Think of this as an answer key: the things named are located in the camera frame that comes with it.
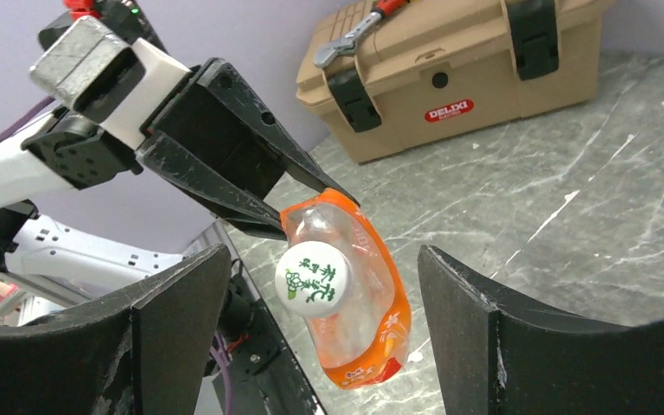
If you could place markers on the red adjustable wrench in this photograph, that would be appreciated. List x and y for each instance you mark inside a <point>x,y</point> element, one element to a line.
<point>347,44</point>

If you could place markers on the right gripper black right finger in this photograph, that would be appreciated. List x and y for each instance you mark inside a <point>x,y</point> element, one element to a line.
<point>498,351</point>

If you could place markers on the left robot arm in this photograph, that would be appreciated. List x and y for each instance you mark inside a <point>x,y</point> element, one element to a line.
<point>37,251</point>

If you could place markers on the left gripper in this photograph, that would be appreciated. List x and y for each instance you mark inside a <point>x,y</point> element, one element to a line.
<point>229,149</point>

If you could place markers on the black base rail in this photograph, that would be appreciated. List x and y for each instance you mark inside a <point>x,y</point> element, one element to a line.
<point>265,375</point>

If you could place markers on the tan plastic toolbox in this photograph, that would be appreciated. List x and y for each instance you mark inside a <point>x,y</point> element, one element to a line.
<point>437,69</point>

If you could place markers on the crushed orange label bottle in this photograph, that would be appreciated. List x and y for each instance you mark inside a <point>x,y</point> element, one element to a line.
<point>339,276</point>

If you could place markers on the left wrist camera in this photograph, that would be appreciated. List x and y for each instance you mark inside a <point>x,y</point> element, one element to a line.
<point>109,65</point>

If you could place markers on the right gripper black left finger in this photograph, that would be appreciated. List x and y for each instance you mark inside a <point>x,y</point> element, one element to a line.
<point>141,349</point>

